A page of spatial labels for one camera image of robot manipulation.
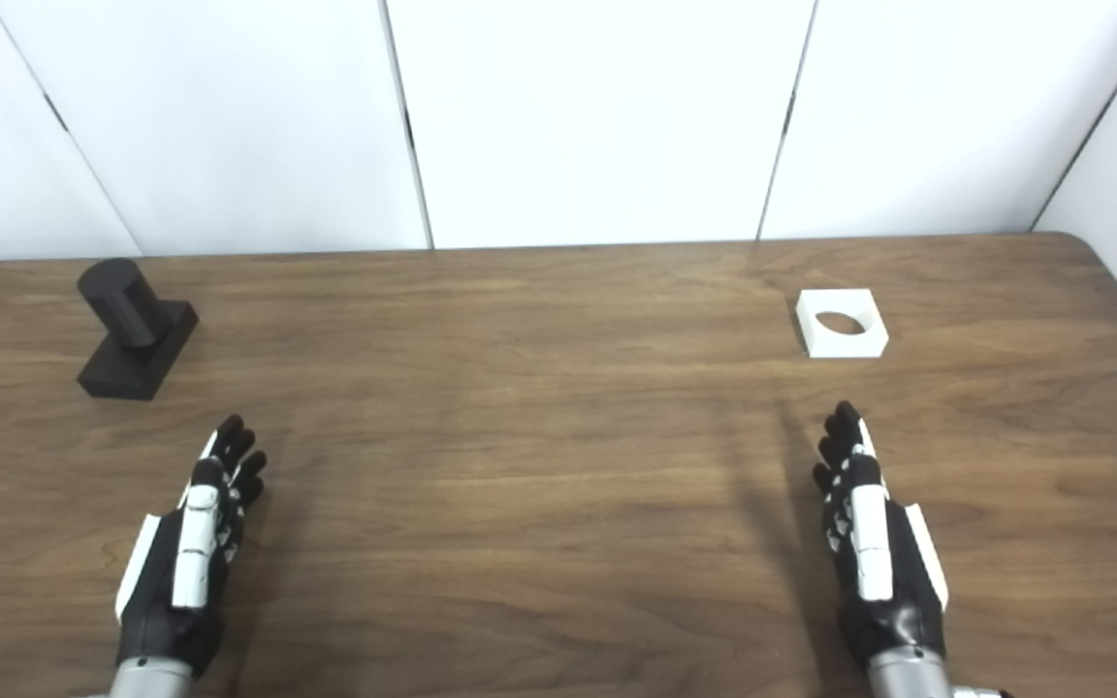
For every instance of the white and black right hand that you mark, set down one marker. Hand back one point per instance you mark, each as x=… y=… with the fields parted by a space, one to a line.
x=874 y=543

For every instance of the white and black left hand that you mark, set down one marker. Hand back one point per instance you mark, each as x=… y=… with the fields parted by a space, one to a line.
x=192 y=543

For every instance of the white square piece with hole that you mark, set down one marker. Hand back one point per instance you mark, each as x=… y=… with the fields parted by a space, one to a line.
x=845 y=344

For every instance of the black peg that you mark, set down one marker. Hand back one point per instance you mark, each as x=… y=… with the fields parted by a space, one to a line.
x=127 y=305

